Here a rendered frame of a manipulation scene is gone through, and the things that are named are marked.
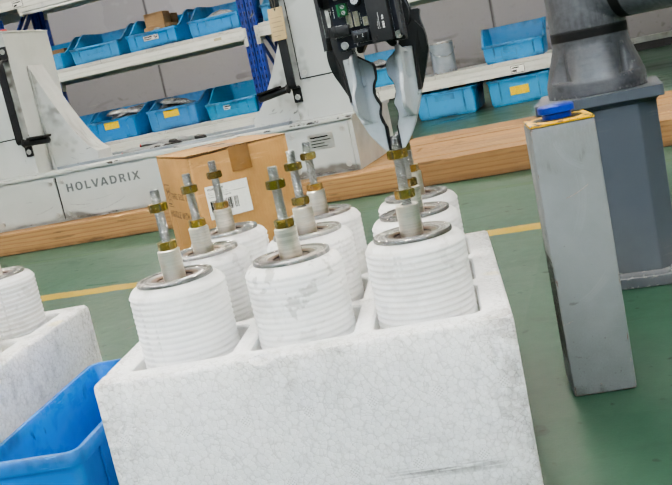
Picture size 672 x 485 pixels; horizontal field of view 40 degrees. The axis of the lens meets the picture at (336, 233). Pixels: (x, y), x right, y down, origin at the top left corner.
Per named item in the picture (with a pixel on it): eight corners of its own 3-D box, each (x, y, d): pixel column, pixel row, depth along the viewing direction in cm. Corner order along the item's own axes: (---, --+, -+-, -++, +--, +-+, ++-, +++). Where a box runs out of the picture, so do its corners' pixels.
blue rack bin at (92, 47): (107, 63, 663) (100, 34, 660) (154, 52, 652) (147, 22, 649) (71, 67, 616) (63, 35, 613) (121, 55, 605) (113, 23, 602)
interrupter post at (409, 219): (401, 242, 86) (394, 208, 86) (400, 237, 89) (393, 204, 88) (426, 237, 86) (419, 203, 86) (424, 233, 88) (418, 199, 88)
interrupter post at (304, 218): (303, 234, 102) (297, 205, 102) (322, 232, 101) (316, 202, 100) (293, 239, 100) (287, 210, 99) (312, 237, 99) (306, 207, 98)
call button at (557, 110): (537, 124, 105) (534, 106, 105) (573, 117, 104) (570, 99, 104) (541, 127, 101) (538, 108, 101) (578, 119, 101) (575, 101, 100)
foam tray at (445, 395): (226, 407, 126) (196, 282, 123) (511, 361, 121) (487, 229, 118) (138, 562, 88) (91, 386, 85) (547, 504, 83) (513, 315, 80)
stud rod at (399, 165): (403, 216, 87) (388, 137, 85) (403, 214, 88) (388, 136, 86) (413, 214, 86) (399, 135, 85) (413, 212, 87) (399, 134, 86)
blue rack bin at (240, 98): (235, 114, 649) (228, 84, 645) (285, 103, 636) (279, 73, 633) (206, 122, 602) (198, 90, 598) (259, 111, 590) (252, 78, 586)
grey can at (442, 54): (435, 74, 579) (430, 44, 575) (460, 69, 574) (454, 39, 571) (431, 76, 564) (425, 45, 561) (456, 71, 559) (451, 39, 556)
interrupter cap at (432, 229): (374, 253, 84) (372, 246, 84) (373, 238, 91) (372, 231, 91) (456, 237, 83) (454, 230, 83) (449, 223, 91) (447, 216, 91)
